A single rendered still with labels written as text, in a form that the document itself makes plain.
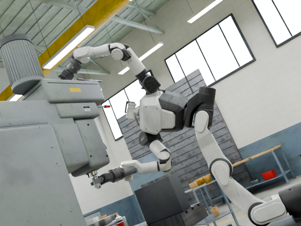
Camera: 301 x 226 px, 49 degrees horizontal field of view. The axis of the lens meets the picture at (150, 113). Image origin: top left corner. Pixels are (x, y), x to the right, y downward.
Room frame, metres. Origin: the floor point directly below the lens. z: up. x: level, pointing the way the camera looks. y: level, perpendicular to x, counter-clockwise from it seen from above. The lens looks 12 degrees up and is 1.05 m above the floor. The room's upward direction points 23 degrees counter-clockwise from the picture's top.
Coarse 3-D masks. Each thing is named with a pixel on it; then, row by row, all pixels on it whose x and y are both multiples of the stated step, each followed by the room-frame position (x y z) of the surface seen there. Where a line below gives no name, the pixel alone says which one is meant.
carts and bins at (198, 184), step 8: (208, 176) 5.40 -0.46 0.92; (192, 184) 5.71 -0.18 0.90; (200, 184) 5.72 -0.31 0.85; (208, 184) 5.32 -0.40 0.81; (200, 192) 6.11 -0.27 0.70; (208, 208) 6.10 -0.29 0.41; (216, 208) 5.55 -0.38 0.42; (208, 216) 5.89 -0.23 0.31; (216, 216) 5.52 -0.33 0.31; (232, 216) 5.42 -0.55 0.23; (200, 224) 5.43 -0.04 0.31; (208, 224) 5.23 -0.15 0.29
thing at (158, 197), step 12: (156, 180) 1.77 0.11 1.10; (168, 180) 1.72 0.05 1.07; (144, 192) 1.78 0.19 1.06; (156, 192) 1.75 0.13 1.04; (168, 192) 1.73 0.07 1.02; (180, 192) 1.77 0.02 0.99; (144, 204) 1.79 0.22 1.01; (156, 204) 1.76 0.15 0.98; (168, 204) 1.74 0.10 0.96; (180, 204) 1.72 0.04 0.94; (144, 216) 1.80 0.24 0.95; (156, 216) 1.77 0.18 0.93; (168, 216) 1.75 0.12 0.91
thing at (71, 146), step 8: (56, 128) 1.78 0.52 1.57; (64, 128) 1.83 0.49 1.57; (72, 128) 1.87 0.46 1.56; (56, 136) 1.77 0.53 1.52; (64, 136) 1.81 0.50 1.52; (72, 136) 1.85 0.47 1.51; (80, 136) 1.90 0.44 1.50; (64, 144) 1.79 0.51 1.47; (72, 144) 1.84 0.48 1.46; (80, 144) 1.89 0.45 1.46; (64, 152) 1.78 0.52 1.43; (72, 152) 1.82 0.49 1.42; (80, 152) 1.87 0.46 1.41; (64, 160) 1.77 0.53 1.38; (72, 160) 1.80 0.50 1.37; (80, 160) 1.85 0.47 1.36; (88, 160) 1.90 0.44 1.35; (72, 168) 1.85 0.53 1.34
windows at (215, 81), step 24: (264, 0) 8.10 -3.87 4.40; (288, 0) 7.84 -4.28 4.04; (216, 24) 8.87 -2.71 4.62; (264, 24) 8.26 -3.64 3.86; (288, 24) 7.98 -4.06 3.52; (192, 48) 9.39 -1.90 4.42; (216, 48) 9.03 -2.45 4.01; (240, 48) 8.71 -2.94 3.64; (216, 72) 9.20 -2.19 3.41; (120, 96) 11.11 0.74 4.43
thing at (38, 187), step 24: (0, 144) 1.37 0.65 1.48; (24, 144) 1.47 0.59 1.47; (48, 144) 1.57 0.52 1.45; (0, 168) 1.35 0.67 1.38; (24, 168) 1.43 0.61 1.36; (48, 168) 1.54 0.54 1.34; (0, 192) 1.32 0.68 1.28; (24, 192) 1.41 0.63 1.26; (48, 192) 1.50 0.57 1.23; (72, 192) 1.61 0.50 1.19; (0, 216) 1.30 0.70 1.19; (24, 216) 1.38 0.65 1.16; (48, 216) 1.47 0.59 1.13; (72, 216) 1.57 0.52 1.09
